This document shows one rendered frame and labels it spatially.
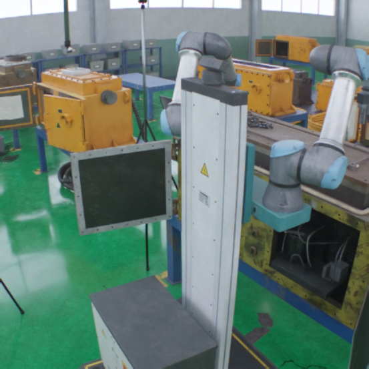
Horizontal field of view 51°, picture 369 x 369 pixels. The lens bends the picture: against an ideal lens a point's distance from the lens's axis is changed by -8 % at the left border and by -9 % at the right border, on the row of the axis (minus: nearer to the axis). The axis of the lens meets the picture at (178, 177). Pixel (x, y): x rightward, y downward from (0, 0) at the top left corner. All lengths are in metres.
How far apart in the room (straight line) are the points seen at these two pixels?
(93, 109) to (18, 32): 6.72
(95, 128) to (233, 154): 3.00
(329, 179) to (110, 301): 1.09
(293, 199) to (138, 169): 1.42
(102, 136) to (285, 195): 3.13
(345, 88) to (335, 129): 0.16
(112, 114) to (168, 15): 8.59
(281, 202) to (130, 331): 0.80
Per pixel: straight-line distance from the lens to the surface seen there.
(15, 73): 6.94
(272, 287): 2.42
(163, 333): 1.72
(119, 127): 4.43
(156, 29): 12.46
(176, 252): 3.22
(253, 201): 1.52
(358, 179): 1.89
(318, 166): 1.36
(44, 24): 10.92
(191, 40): 1.99
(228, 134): 1.39
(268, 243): 2.27
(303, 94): 9.56
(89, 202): 2.67
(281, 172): 1.41
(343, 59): 1.53
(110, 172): 2.63
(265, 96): 5.67
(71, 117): 4.22
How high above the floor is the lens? 2.04
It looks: 23 degrees down
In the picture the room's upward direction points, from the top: 1 degrees counter-clockwise
